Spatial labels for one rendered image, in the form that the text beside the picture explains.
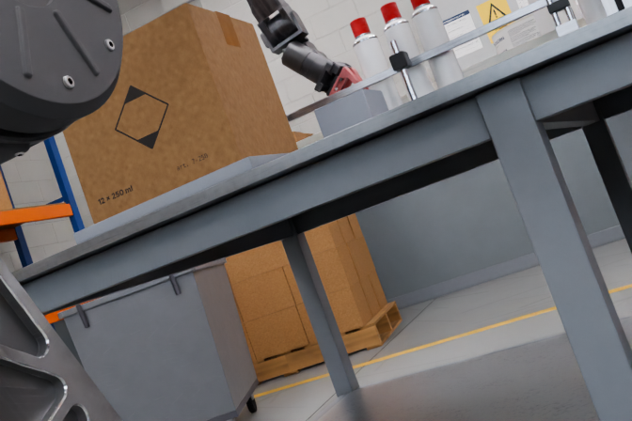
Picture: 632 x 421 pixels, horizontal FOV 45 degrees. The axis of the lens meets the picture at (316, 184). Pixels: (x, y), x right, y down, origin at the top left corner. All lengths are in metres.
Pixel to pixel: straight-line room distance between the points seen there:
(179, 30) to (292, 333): 3.66
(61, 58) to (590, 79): 0.73
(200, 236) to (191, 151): 0.13
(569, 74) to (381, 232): 5.07
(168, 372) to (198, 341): 0.19
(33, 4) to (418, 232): 5.60
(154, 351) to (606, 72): 2.71
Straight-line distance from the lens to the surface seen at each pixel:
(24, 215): 5.49
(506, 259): 5.86
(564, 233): 1.01
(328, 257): 4.62
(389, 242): 6.02
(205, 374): 3.41
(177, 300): 3.37
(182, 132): 1.23
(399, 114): 1.02
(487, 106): 1.02
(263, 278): 4.76
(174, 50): 1.24
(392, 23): 1.50
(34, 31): 0.40
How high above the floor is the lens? 0.70
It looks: 4 degrees up
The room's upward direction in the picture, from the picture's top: 20 degrees counter-clockwise
